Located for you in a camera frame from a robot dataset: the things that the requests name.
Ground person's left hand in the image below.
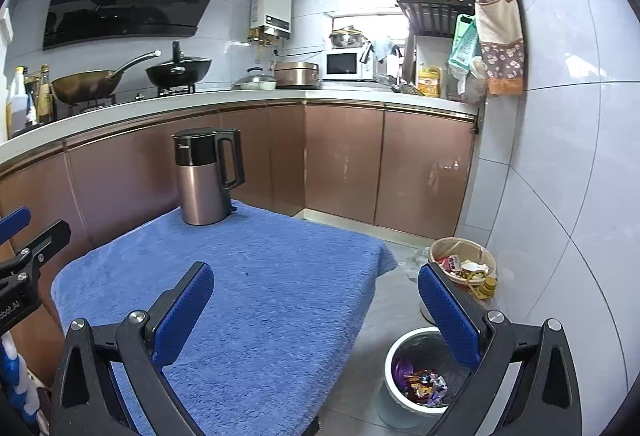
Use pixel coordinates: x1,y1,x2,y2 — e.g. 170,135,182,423
0,333,42,423

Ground floral apron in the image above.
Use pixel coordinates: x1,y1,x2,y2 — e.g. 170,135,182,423
474,0,526,97

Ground steel pot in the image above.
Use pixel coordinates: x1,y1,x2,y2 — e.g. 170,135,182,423
329,27,368,51

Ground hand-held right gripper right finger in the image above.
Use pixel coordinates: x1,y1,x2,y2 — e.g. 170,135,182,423
417,261,583,436

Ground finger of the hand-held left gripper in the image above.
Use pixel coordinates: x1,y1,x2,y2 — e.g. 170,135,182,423
0,219,72,279
0,208,32,246

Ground white plastic bottle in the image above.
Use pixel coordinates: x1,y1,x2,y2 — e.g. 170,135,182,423
6,67,28,137

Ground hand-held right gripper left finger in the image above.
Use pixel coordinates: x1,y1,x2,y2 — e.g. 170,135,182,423
50,261,216,436

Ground white trash bin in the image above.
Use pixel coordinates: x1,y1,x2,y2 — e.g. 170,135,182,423
384,327,476,417

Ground white water heater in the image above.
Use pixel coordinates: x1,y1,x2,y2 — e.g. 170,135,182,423
250,0,292,39

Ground white microwave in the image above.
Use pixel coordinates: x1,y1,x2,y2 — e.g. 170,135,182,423
322,48,376,82

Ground clear plastic bag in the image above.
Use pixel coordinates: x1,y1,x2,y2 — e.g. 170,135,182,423
400,246,433,279

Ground steel pot lid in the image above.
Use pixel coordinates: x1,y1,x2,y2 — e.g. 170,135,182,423
232,67,277,91

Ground copper lower cabinets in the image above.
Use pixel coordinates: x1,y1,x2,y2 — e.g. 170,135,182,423
0,101,478,387

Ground brown glass bottle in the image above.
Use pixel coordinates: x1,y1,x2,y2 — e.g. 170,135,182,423
38,64,55,124

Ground steel electric kettle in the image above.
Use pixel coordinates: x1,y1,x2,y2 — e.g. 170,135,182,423
172,128,246,227

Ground gas stove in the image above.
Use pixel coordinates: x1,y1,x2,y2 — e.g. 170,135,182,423
55,83,201,114

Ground beige trash bin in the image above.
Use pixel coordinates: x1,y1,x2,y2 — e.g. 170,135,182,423
429,237,498,323

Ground yellow oil bottle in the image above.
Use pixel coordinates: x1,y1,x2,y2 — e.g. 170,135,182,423
416,63,443,97

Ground black wok pan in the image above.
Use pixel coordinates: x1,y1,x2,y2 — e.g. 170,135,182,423
145,41,213,89

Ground green plastic bag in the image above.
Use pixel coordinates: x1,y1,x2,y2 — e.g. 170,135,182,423
448,13,483,79

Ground brass wok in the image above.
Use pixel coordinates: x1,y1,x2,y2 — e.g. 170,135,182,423
51,50,162,106

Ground grey hanging cloth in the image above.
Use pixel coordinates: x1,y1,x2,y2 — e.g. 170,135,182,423
367,38,403,63

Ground blue towel cloth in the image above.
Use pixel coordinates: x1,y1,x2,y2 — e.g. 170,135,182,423
50,201,398,436

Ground dark sauce bottle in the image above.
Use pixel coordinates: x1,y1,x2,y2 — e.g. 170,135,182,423
25,72,42,127

